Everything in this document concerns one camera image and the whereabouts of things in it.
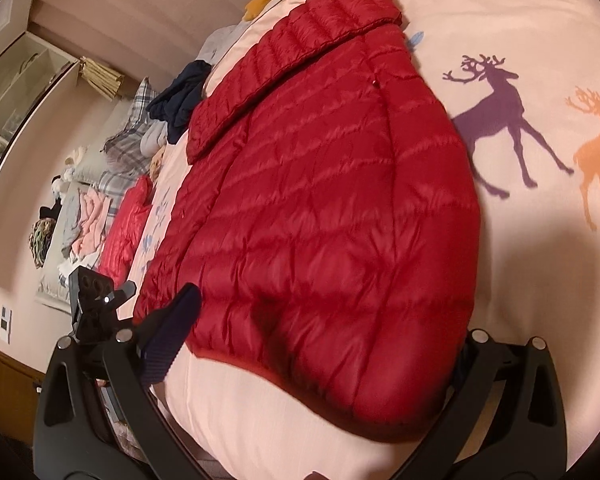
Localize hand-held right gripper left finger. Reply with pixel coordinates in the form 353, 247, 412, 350
32, 282, 216, 480

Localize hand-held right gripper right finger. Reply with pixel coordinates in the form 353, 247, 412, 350
395, 327, 568, 480

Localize large red down jacket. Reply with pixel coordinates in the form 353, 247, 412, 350
132, 0, 482, 443

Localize pink folded clothes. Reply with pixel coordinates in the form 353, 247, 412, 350
71, 192, 114, 257

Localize multicoloured yarn bundle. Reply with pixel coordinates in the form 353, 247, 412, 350
28, 217, 57, 267

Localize small red down jacket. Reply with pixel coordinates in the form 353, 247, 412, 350
98, 176, 154, 288

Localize small plush toys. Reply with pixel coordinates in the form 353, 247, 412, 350
50, 145, 90, 196

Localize grey cloth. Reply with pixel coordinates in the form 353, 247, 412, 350
140, 115, 169, 161

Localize navy cloth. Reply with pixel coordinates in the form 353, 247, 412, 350
146, 60, 214, 144

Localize straw tassel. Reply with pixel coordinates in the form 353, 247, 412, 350
77, 56, 126, 101

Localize white shelf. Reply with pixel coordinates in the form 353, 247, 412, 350
0, 30, 79, 201

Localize pink printed blanket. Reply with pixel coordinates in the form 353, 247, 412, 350
130, 0, 600, 480

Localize wooden bed frame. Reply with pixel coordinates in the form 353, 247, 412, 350
0, 339, 46, 413

